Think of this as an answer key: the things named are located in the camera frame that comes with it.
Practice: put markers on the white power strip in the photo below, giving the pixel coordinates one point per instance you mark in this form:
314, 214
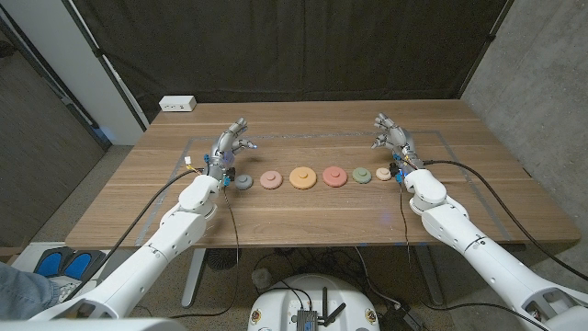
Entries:
177, 103

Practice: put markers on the round black table foot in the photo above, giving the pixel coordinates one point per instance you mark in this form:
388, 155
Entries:
223, 258

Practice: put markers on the coral red disk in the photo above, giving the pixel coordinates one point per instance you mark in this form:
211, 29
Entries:
335, 177

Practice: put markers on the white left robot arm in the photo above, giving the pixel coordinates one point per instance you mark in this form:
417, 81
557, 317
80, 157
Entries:
170, 234

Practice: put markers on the white sneaker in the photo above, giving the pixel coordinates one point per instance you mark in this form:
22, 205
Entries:
66, 290

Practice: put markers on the person's leg in jeans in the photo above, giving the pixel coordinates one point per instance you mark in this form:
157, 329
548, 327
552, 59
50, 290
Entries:
23, 289

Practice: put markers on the dusty pink disk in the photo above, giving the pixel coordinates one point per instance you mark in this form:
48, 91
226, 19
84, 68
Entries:
271, 180

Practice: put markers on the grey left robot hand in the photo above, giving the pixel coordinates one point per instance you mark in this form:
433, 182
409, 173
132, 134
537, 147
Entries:
222, 151

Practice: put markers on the round grey floor object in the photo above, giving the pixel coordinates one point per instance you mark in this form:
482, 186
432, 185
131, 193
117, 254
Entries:
262, 278

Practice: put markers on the grey table leg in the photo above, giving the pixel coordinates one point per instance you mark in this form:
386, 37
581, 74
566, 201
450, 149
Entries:
429, 280

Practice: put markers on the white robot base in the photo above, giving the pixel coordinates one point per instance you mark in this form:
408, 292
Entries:
280, 308

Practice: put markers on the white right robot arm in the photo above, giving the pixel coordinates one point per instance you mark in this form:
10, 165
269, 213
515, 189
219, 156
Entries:
478, 248

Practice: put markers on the large orange disk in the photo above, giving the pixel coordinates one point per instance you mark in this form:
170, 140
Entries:
302, 178

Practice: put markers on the black backdrop stand pole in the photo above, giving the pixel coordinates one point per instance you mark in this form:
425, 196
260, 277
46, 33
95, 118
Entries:
490, 37
98, 53

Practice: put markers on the blue foot pedal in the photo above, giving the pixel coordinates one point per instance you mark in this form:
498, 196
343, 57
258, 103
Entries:
48, 265
78, 265

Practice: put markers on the black backdrop curtain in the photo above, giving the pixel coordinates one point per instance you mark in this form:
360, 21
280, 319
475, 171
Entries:
294, 46

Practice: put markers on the green disk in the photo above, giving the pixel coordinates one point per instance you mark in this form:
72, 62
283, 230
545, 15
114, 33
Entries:
362, 175

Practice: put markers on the small beige disk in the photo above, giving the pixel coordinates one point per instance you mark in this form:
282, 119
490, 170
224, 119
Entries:
383, 174

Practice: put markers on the white table leg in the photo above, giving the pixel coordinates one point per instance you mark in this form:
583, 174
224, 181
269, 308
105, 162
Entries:
195, 276

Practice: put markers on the small dark grey disk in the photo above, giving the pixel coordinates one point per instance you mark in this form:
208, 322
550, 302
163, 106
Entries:
243, 182

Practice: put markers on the black power adapter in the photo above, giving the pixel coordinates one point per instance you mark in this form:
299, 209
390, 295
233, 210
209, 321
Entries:
402, 319

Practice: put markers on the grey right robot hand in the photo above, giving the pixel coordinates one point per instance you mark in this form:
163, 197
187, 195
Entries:
399, 140

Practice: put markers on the grey radio box with antennas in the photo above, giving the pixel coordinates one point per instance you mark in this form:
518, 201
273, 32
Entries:
307, 319

